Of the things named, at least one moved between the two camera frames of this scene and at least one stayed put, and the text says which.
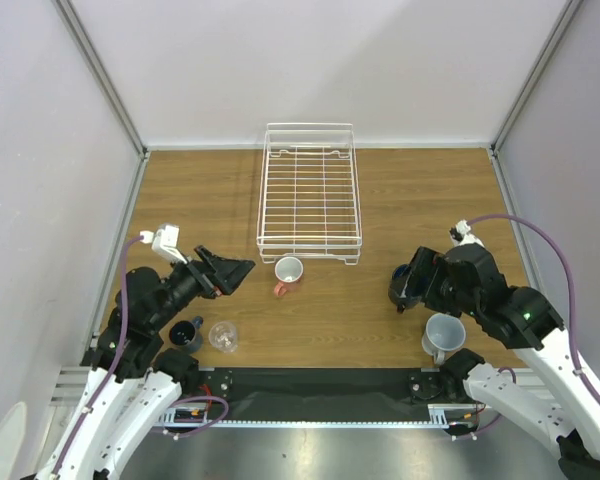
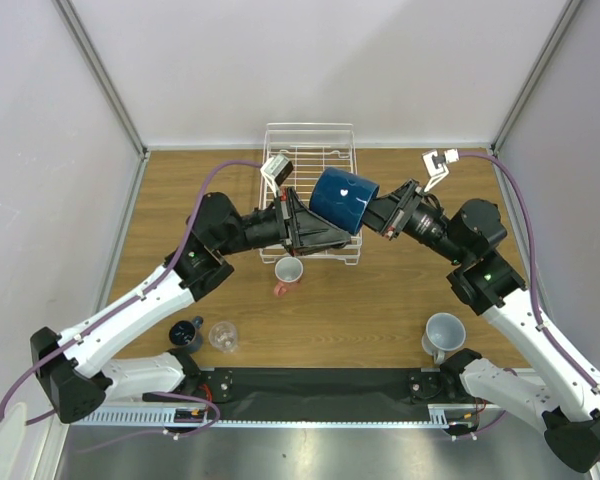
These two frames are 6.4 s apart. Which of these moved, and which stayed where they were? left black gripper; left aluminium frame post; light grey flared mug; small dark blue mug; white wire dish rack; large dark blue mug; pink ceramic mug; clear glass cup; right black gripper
Moved: right black gripper; large dark blue mug; left black gripper
Stayed: left aluminium frame post; small dark blue mug; light grey flared mug; white wire dish rack; clear glass cup; pink ceramic mug
